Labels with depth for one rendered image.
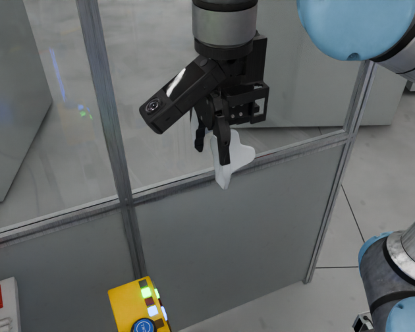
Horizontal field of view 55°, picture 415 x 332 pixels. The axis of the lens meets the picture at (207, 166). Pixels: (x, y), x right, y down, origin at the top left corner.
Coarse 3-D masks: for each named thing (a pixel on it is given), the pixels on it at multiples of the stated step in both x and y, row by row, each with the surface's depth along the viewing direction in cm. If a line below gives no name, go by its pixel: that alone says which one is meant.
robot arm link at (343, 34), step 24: (312, 0) 27; (336, 0) 26; (360, 0) 26; (384, 0) 26; (408, 0) 26; (312, 24) 28; (336, 24) 28; (360, 24) 27; (384, 24) 27; (408, 24) 27; (336, 48) 29; (360, 48) 28; (384, 48) 28; (408, 48) 30; (408, 72) 32
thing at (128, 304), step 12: (120, 288) 90; (132, 288) 90; (144, 288) 90; (120, 300) 88; (132, 300) 88; (144, 300) 88; (156, 300) 88; (120, 312) 86; (132, 312) 86; (144, 312) 86; (120, 324) 84; (132, 324) 84
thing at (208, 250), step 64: (192, 192) 132; (256, 192) 146; (320, 192) 163; (0, 256) 115; (64, 256) 126; (128, 256) 139; (192, 256) 154; (256, 256) 174; (64, 320) 146; (192, 320) 187
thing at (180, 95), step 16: (192, 64) 50; (208, 64) 48; (176, 80) 50; (192, 80) 48; (208, 80) 48; (160, 96) 50; (176, 96) 48; (192, 96) 48; (144, 112) 49; (160, 112) 48; (176, 112) 48; (160, 128) 49
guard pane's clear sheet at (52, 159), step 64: (0, 0) 77; (64, 0) 81; (128, 0) 86; (0, 64) 84; (64, 64) 89; (128, 64) 96; (320, 64) 121; (0, 128) 93; (64, 128) 99; (128, 128) 107; (256, 128) 127; (320, 128) 140; (0, 192) 103; (64, 192) 112
